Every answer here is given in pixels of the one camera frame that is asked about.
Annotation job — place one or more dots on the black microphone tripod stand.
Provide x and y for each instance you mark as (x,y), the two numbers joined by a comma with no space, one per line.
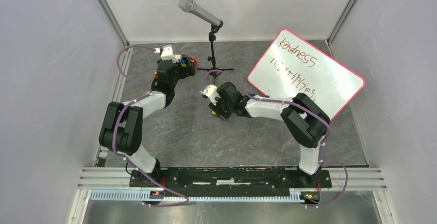
(214,71)

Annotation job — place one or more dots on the aluminium rail frame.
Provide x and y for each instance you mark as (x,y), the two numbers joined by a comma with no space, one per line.
(112,183)

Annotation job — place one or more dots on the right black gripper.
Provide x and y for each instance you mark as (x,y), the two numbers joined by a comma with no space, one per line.
(216,109)

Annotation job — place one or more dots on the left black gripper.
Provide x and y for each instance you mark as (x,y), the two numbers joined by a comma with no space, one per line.
(188,71)

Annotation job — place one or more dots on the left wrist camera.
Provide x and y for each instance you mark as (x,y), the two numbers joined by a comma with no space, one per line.
(167,53)

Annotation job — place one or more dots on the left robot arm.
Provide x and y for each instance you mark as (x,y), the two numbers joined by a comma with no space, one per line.
(122,126)

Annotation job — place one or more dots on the pink framed whiteboard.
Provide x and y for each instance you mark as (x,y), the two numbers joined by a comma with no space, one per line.
(292,65)

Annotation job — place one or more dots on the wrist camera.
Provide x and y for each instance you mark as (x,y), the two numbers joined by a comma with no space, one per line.
(167,53)
(210,92)

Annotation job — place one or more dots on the red toy boat with blocks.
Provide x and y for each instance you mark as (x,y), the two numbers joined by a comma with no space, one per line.
(189,65)

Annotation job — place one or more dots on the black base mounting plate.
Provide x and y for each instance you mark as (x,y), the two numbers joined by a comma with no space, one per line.
(227,181)

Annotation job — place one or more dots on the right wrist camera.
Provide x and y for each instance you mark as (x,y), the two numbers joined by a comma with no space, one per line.
(210,92)

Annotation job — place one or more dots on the grey microphone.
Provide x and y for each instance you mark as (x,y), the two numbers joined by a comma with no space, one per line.
(190,6)

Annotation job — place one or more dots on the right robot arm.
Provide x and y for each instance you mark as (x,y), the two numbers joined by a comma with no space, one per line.
(308,124)

